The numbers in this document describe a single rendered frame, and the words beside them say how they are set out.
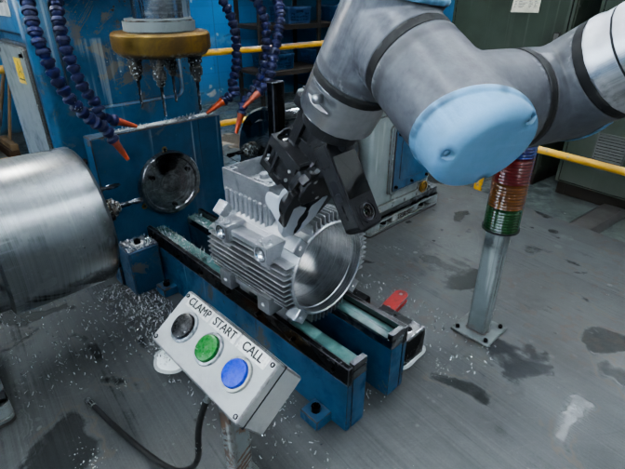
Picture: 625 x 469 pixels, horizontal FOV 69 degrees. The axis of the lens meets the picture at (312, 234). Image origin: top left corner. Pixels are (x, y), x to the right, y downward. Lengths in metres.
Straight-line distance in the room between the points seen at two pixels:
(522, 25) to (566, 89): 3.59
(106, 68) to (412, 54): 0.84
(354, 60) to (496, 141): 0.15
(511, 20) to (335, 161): 3.61
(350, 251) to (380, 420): 0.27
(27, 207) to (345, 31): 0.54
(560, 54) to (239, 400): 0.42
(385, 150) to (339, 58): 0.77
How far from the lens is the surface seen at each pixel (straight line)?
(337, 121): 0.49
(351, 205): 0.53
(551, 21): 3.94
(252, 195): 0.73
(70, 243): 0.80
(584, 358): 1.01
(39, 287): 0.83
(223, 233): 0.74
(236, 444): 0.62
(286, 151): 0.56
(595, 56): 0.45
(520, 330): 1.03
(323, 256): 0.83
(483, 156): 0.39
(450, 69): 0.38
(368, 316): 0.79
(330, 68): 0.47
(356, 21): 0.45
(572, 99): 0.46
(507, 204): 0.83
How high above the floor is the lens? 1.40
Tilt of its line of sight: 28 degrees down
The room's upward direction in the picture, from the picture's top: straight up
